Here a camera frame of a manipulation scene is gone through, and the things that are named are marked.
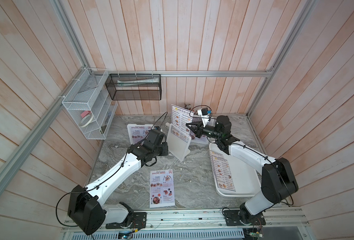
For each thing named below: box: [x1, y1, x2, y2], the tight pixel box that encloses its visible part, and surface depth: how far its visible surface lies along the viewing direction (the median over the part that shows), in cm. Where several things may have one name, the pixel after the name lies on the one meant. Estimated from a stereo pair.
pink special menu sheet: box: [149, 169, 175, 208], surface depth 85 cm
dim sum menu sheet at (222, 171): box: [208, 150, 236, 192], surface depth 87 cm
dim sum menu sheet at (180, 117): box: [171, 104, 195, 143], surface depth 83 cm
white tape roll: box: [79, 114, 94, 128], surface depth 82 cm
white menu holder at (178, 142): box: [165, 122, 192, 162], surface depth 90 cm
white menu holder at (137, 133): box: [127, 124, 154, 145], surface depth 90 cm
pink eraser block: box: [80, 110, 91, 119], surface depth 83 cm
